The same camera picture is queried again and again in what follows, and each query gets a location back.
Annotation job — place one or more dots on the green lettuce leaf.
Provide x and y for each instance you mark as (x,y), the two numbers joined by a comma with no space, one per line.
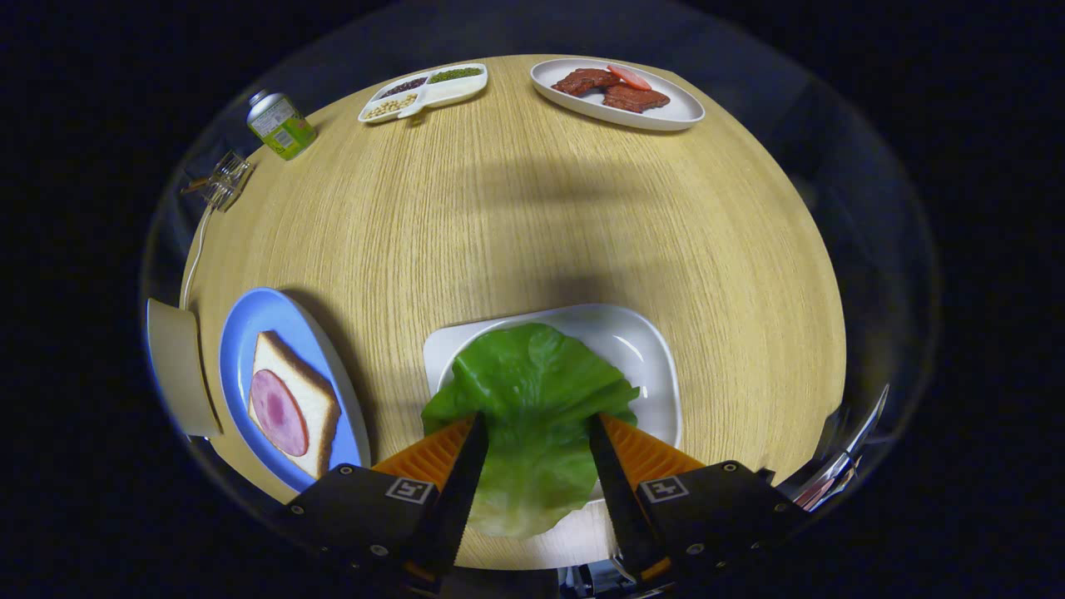
(532,399)

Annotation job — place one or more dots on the white divided snack dish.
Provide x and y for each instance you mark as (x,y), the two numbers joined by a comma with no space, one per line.
(428,93)

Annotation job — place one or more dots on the white bread slice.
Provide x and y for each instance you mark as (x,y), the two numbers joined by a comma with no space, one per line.
(314,399)

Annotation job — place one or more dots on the white oval plate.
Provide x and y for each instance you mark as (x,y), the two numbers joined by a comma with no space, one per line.
(678,106)

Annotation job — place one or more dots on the blue round plate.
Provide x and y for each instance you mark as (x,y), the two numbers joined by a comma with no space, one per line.
(250,333)

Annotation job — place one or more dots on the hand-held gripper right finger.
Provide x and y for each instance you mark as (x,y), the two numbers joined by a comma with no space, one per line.
(620,499)

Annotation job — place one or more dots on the yellow soybeans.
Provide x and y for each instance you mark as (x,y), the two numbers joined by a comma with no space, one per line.
(391,106)

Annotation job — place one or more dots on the white toaster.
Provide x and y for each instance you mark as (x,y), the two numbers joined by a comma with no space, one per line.
(179,366)

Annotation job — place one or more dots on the green label metal bottle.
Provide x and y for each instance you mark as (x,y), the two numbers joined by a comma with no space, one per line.
(283,126)

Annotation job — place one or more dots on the brown meat slice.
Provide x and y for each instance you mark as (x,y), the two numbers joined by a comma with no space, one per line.
(582,81)
(634,98)

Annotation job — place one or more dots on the green mung beans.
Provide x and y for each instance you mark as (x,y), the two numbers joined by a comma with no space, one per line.
(455,75)

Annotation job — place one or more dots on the white square plate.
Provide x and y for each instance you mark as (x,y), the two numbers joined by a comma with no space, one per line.
(632,349)

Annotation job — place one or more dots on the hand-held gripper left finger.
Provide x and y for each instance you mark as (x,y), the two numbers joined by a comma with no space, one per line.
(458,507)

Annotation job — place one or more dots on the shiny metal object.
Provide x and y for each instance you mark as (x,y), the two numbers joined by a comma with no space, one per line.
(844,462)

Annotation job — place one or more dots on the pink ham slice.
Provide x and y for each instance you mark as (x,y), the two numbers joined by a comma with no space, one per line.
(279,412)

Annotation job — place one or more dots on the dark red beans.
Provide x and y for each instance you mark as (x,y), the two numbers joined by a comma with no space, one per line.
(403,86)

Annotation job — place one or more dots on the pink sausage slice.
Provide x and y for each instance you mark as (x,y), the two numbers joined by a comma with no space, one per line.
(629,76)

